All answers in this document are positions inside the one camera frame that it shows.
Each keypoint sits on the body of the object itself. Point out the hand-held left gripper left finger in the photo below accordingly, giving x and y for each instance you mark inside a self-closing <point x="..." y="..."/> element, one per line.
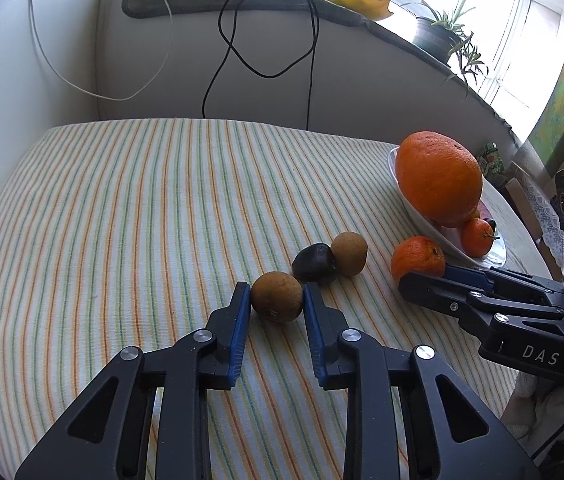
<point x="239" y="332"/>

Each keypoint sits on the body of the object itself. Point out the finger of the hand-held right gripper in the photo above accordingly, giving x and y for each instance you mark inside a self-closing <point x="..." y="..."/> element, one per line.
<point x="426" y="287"/>
<point x="461" y="274"/>

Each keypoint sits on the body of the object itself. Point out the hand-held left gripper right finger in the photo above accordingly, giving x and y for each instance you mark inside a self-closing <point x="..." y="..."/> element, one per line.
<point x="313" y="332"/>

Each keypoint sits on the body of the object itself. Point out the tangerine with stem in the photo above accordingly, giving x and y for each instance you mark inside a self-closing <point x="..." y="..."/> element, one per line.
<point x="475" y="237"/>

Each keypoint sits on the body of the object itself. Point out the white plate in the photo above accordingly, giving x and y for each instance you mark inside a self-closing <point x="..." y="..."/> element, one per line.
<point x="441" y="237"/>

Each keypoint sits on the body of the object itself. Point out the brown kiwi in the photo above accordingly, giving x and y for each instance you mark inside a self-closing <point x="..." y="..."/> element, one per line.
<point x="277" y="295"/>
<point x="349" y="252"/>

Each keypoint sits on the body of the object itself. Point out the dark plum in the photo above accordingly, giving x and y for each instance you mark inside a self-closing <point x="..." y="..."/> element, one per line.
<point x="312" y="262"/>
<point x="489" y="222"/>

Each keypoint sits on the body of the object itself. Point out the large orange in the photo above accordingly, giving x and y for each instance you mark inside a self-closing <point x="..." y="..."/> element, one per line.
<point x="436" y="175"/>

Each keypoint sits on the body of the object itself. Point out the green packet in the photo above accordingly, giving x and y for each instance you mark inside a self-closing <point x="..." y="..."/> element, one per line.
<point x="490" y="160"/>

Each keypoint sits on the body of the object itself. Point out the white lace cloth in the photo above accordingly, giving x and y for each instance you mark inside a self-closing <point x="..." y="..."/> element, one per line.
<point x="536" y="400"/>

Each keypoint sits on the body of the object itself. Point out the striped tablecloth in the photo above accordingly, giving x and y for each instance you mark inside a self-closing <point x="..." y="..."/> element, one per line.
<point x="112" y="235"/>

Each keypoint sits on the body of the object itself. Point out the potted plant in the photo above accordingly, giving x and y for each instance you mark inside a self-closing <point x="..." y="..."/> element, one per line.
<point x="431" y="35"/>

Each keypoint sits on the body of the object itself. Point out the yellow green wall picture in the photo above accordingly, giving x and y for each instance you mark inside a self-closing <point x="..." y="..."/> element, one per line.
<point x="561" y="100"/>

